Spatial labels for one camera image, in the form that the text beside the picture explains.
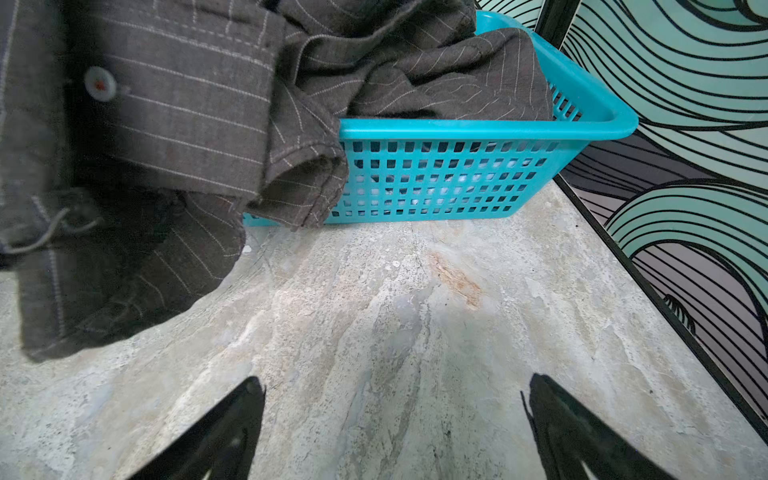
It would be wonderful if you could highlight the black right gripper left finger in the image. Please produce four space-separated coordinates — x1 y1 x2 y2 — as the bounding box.
132 376 266 479

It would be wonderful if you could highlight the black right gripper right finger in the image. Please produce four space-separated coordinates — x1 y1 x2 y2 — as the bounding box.
521 373 672 479

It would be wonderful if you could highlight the dark grey pinstripe shirt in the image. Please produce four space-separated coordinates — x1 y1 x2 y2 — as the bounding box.
1 1 553 362

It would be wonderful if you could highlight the teal plastic basket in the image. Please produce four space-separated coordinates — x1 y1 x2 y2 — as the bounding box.
249 1 638 227

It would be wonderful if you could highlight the black vertical frame post right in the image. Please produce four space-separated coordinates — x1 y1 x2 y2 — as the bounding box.
535 0 582 49

